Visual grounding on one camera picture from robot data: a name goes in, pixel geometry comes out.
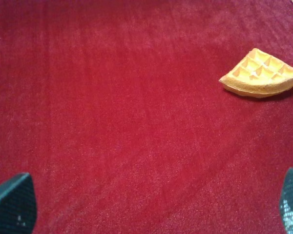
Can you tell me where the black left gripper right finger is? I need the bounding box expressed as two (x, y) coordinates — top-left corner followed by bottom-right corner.
(279, 168), (293, 234)

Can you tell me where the red velvet tablecloth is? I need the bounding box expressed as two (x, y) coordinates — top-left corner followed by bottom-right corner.
(0, 0), (293, 234)

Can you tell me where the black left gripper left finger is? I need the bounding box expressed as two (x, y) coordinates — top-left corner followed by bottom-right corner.
(0, 173), (37, 234)

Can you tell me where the orange waffle wedge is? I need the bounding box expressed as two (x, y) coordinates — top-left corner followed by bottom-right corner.
(219, 48), (293, 98)

